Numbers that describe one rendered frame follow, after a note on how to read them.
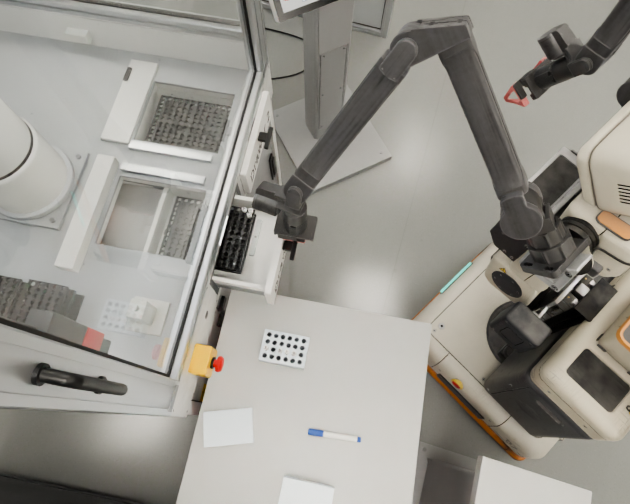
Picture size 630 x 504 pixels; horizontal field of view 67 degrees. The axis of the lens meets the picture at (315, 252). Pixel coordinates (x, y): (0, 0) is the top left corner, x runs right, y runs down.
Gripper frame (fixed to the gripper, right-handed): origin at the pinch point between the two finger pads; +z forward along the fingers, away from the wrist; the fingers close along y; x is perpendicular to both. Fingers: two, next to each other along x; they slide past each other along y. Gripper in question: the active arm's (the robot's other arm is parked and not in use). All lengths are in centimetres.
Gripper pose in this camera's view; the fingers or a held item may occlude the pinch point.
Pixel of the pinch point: (296, 238)
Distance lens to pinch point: 129.3
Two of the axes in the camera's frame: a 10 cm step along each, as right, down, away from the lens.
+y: -9.8, -1.8, 0.5
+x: -1.9, 9.2, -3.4
